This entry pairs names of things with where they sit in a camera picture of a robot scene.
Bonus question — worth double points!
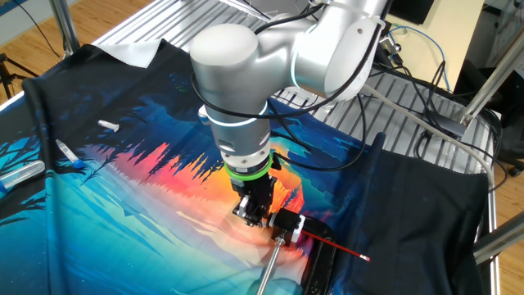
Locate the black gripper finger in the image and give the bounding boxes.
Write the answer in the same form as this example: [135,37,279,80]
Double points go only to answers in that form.
[256,198,273,229]
[232,195,262,227]

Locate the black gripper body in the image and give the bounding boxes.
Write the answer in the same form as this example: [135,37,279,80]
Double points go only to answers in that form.
[231,174,278,202]

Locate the red pencil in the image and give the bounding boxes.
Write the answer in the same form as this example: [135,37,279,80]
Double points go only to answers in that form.
[301,229,371,262]

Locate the black C-clamp with steel screw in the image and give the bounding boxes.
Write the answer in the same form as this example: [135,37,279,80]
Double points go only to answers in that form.
[255,216,339,295]

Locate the sunset landscape printed cloth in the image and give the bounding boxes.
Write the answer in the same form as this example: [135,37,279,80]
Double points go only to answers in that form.
[0,39,492,295]

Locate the small white plastic tube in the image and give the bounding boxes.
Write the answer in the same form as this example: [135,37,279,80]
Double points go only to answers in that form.
[97,119,120,133]

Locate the slim clear tube blue cap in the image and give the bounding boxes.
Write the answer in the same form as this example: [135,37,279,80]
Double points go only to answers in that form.
[55,138,86,170]

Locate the dark grey power adapter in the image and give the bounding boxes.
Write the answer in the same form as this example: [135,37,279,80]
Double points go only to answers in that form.
[425,110,468,138]

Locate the large clear plastic tube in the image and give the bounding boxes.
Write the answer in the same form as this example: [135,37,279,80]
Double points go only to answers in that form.
[0,160,46,193]

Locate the black monitor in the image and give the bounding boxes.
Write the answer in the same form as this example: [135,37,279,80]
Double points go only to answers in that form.
[386,0,435,25]

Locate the beige desk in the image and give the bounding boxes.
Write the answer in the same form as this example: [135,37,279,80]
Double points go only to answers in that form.
[384,0,486,93]

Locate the black tripod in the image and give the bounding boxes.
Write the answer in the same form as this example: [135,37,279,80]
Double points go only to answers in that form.
[0,52,40,102]

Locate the green flange adapter ring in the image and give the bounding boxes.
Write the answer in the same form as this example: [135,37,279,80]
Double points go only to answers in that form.
[224,153,274,182]

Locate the thick grey cable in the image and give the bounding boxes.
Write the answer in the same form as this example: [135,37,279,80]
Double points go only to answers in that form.
[362,84,496,185]

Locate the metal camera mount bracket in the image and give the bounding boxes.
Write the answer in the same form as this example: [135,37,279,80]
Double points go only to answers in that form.
[378,20,402,57]

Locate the thin blue cable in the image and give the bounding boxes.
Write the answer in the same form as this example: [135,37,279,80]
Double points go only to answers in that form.
[388,25,451,93]

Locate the aluminium frame strut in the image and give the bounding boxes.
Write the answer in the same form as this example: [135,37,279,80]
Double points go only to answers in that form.
[458,39,524,126]
[472,211,524,266]

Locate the black cable bundle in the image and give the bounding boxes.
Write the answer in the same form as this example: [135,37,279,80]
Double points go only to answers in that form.
[392,61,508,193]

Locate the aluminium frame post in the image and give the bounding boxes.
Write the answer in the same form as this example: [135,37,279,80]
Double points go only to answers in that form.
[48,0,81,58]

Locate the thin black floor cable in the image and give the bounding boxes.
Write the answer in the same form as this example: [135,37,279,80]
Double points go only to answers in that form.
[11,0,62,58]

